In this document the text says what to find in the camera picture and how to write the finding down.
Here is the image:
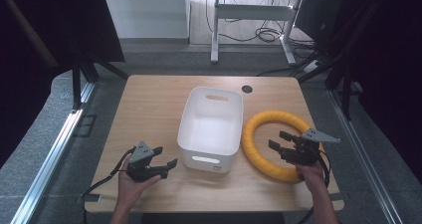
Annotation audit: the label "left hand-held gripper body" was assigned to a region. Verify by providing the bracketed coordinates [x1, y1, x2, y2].
[125, 140, 163, 184]

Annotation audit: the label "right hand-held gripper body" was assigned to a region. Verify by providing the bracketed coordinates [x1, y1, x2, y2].
[280, 127, 342, 167]

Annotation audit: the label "yellow ring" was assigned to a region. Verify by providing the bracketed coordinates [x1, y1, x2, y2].
[241, 110, 325, 184]

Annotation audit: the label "person's right hand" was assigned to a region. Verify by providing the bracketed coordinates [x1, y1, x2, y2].
[296, 160, 328, 194]

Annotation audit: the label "person's left hand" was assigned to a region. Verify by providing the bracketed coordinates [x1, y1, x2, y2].
[114, 161, 163, 209]

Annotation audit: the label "white plastic basket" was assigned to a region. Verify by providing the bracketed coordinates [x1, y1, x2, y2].
[176, 86, 245, 174]

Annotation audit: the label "black metal stand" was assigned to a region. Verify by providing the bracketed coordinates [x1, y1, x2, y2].
[71, 49, 130, 111]
[298, 0, 382, 121]

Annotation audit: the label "white power strip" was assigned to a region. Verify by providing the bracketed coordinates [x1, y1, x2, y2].
[303, 59, 323, 75]

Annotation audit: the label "dark curtain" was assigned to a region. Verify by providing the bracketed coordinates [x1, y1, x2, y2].
[0, 0, 125, 169]
[341, 0, 422, 186]

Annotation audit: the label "dark computer case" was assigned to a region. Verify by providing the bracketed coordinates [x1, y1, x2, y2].
[294, 0, 343, 43]

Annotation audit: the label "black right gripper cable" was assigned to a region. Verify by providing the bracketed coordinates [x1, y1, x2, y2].
[298, 148, 332, 224]

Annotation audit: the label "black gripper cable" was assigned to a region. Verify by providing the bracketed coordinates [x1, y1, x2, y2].
[81, 145, 137, 224]
[298, 148, 332, 224]

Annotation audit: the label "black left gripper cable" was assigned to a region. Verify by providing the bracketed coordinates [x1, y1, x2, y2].
[81, 145, 137, 224]

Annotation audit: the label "aluminium rail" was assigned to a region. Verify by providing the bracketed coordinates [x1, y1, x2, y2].
[9, 81, 98, 224]
[327, 89, 404, 224]

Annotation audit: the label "black floor cables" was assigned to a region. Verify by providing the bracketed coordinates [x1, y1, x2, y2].
[204, 0, 317, 51]

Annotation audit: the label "white metal desk frame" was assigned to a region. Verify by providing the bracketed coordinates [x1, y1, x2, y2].
[210, 0, 304, 67]

